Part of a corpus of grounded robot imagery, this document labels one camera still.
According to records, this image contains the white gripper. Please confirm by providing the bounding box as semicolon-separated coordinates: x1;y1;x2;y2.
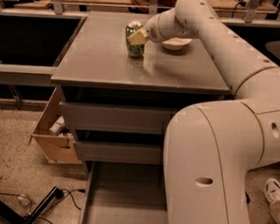
127;11;170;46

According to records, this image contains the green soda can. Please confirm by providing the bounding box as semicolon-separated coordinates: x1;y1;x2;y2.
125;20;145;58

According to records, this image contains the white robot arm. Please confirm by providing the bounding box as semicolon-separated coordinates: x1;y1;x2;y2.
128;0;280;224

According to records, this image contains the grey drawer cabinet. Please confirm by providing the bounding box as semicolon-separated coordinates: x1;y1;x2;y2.
50;11;230;153

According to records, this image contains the top grey drawer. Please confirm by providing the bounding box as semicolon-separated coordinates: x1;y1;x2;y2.
60;102;176;134

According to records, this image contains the middle grey drawer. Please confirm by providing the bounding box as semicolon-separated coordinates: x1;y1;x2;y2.
74;141;162;164

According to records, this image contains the open bottom grey drawer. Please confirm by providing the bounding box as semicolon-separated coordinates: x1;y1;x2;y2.
78;161;168;224

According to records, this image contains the white paper bowl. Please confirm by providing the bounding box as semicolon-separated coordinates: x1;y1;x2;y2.
162;37;191;51

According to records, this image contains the white bottle in box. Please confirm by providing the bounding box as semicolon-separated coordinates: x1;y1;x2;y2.
48;116;65;136

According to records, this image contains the wooden box on floor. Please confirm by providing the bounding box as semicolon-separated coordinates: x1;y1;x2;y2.
32;89;81;164

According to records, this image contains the black stand leg left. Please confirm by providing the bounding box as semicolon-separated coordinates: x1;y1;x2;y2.
0;187;64;224

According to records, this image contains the grey metal rail frame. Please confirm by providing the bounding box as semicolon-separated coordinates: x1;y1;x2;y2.
0;0;280;86

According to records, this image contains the black floor cable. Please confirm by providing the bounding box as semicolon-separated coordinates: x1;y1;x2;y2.
37;186;86;224

